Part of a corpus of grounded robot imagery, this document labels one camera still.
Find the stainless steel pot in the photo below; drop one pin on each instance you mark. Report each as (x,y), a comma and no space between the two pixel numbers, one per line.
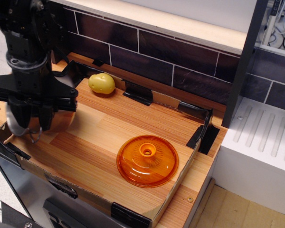
(60,122)

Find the orange translucent pot lid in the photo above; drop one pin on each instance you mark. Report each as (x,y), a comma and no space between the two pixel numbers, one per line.
(147,161)

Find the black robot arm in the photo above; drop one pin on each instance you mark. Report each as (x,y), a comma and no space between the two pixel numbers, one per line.
(29,26)

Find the dark grey shelf post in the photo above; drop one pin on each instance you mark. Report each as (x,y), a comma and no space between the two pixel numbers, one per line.
(247,52)

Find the white ribbed drainboard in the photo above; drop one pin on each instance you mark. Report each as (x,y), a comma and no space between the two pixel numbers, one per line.
(258,131)

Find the yellow plastic potato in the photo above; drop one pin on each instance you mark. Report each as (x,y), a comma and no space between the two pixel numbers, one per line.
(101,83)

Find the cardboard fence with black tape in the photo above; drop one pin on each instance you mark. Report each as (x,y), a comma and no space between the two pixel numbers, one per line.
(75,171)

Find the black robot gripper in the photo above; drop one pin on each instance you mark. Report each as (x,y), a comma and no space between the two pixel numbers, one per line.
(33,83)

